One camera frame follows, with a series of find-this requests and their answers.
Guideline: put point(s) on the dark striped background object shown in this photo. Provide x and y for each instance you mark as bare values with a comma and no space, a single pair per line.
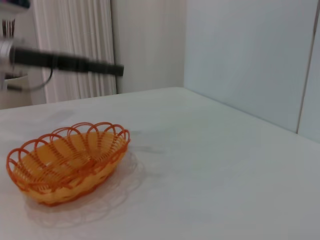
8,28

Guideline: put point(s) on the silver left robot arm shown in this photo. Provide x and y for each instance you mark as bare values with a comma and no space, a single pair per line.
5,52

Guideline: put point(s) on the orange plastic woven basket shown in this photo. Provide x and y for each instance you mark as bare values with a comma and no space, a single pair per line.
62,155

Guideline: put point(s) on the white pleated curtain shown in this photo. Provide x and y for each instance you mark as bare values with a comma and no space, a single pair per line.
75,25

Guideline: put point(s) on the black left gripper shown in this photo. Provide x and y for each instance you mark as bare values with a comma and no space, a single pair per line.
50,61

